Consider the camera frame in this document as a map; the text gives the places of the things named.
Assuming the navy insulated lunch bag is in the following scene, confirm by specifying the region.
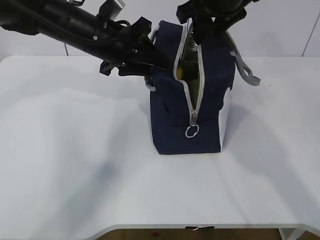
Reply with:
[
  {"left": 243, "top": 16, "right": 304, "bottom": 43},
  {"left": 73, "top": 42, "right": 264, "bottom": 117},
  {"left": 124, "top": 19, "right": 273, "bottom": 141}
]
[{"left": 145, "top": 21, "right": 261, "bottom": 155}]

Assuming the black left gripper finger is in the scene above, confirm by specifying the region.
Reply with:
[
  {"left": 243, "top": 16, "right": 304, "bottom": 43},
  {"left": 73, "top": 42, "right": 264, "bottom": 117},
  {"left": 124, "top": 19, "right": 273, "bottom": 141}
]
[{"left": 117, "top": 35, "right": 169, "bottom": 77}]

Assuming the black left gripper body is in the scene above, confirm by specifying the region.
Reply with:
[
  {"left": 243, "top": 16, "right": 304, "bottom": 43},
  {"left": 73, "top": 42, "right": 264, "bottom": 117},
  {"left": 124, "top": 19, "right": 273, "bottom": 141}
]
[{"left": 99, "top": 17, "right": 152, "bottom": 77}]

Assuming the white table leg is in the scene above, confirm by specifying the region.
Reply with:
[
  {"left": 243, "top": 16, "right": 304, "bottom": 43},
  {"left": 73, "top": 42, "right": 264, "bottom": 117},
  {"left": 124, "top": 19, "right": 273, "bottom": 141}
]
[{"left": 278, "top": 228, "right": 305, "bottom": 240}]

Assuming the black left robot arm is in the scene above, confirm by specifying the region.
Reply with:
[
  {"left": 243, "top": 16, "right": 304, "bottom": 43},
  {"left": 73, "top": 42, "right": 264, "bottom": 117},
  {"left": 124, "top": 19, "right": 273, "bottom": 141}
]
[{"left": 0, "top": 0, "right": 169, "bottom": 77}]

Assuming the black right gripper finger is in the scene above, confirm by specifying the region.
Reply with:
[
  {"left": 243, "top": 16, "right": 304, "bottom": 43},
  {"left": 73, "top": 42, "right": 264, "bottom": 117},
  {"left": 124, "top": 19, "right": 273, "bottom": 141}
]
[
  {"left": 212, "top": 16, "right": 244, "bottom": 35},
  {"left": 192, "top": 17, "right": 214, "bottom": 45}
]

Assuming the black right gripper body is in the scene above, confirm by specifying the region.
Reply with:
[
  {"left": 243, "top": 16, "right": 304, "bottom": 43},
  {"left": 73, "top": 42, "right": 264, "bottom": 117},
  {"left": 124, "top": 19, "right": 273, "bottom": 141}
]
[{"left": 176, "top": 0, "right": 248, "bottom": 24}]

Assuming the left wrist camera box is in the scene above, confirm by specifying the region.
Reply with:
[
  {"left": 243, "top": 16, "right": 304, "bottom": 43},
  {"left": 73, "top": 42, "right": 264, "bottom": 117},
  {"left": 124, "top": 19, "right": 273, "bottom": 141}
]
[{"left": 97, "top": 0, "right": 126, "bottom": 20}]

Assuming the yellow banana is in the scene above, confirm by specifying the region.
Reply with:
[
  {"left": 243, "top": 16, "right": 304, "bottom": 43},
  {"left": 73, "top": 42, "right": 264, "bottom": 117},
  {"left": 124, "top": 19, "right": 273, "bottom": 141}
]
[{"left": 176, "top": 65, "right": 184, "bottom": 81}]

